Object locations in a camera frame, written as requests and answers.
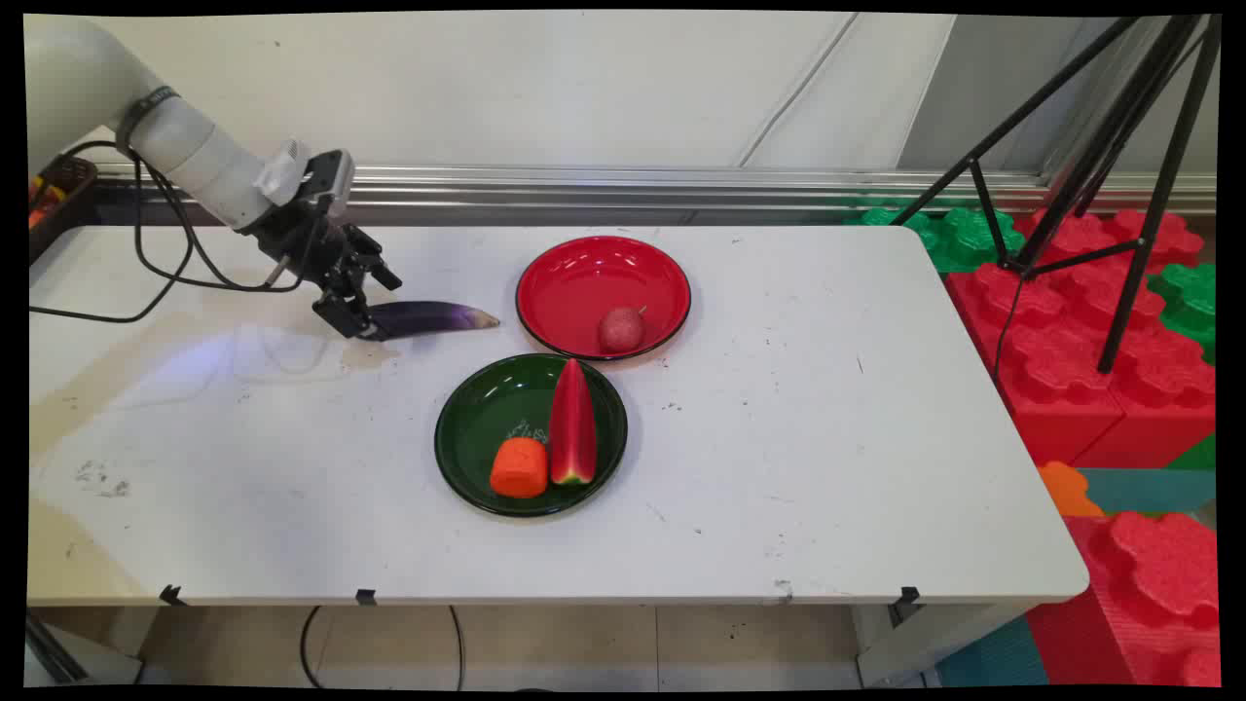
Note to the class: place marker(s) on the teal foam block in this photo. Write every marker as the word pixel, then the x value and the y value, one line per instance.
pixel 1154 490

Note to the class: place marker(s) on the dark green plate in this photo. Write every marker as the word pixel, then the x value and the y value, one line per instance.
pixel 487 414

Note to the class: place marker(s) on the red plate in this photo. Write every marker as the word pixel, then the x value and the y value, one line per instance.
pixel 584 287

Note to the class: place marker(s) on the white table leg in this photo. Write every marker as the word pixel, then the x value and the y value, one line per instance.
pixel 925 643

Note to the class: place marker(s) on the black camera tripod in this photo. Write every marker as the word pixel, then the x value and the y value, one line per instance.
pixel 1119 146

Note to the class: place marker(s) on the aluminium wall rail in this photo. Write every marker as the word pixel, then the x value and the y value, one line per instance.
pixel 681 185

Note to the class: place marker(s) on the black table edge clip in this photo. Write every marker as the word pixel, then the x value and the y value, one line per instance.
pixel 366 597
pixel 905 602
pixel 171 595

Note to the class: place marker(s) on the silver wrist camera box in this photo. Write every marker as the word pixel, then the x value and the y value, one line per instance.
pixel 333 180

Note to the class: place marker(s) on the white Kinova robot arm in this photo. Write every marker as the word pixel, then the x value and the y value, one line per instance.
pixel 185 146

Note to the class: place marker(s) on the purple toy eggplant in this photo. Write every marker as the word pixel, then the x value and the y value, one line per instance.
pixel 438 316

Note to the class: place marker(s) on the red toy apple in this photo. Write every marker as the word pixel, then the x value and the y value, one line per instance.
pixel 621 329

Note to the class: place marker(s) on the brown basket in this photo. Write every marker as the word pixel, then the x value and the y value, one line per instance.
pixel 60 200

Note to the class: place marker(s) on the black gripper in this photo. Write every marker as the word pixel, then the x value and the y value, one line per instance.
pixel 297 239

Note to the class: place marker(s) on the green foam block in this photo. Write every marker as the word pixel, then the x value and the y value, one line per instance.
pixel 1190 302
pixel 954 239

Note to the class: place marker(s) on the toy watermelon slice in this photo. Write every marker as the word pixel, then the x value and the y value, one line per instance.
pixel 572 428

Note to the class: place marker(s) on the large red foam block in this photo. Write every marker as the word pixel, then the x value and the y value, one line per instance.
pixel 1071 370
pixel 1139 594

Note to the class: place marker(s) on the orange toy fruit piece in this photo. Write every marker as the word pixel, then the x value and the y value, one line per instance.
pixel 520 468

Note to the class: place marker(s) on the orange foam block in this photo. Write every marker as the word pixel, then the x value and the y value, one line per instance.
pixel 1067 489

